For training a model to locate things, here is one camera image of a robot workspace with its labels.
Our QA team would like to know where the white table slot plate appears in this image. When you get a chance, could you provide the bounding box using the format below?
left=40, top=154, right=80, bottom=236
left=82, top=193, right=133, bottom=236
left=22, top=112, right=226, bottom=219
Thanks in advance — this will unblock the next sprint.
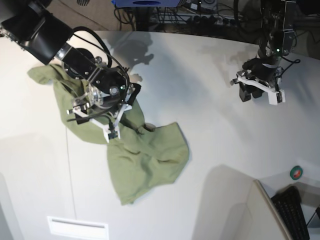
left=47, top=216, right=110, bottom=240

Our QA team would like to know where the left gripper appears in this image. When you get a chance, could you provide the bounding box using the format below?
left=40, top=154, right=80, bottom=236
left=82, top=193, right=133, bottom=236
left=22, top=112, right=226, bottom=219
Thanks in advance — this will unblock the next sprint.
left=230, top=57, right=286, bottom=105

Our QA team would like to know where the black keyboard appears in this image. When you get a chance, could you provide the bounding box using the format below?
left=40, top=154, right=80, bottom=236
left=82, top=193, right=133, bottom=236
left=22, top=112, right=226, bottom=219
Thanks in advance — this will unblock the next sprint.
left=271, top=185, right=310, bottom=240

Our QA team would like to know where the black power strip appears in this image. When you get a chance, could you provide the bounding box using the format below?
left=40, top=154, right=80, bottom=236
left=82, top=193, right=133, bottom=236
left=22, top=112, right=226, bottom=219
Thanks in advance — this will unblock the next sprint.
left=191, top=14, right=236, bottom=27

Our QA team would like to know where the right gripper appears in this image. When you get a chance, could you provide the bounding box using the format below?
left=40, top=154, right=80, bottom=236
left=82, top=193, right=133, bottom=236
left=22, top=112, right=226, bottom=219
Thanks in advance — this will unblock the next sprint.
left=66, top=83, right=141, bottom=143

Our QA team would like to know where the green t-shirt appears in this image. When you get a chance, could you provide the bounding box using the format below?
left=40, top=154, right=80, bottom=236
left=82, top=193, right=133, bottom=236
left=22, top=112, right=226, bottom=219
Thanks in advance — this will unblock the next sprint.
left=27, top=64, right=190, bottom=206

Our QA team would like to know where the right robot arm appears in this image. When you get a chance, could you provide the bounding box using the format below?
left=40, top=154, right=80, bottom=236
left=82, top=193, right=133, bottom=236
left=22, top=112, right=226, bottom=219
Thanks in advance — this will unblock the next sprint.
left=0, top=0, right=141, bottom=142

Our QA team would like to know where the blue box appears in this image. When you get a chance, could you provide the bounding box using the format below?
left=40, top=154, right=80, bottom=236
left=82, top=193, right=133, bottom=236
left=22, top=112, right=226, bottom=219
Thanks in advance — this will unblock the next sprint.
left=111, top=0, right=186, bottom=8

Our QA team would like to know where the green tape roll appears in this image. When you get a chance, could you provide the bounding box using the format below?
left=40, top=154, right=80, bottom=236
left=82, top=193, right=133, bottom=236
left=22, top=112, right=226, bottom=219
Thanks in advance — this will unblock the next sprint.
left=289, top=165, right=304, bottom=181

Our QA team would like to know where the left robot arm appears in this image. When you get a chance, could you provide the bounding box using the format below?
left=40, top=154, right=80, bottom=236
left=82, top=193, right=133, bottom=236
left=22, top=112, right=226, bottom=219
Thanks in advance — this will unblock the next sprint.
left=230, top=0, right=297, bottom=106

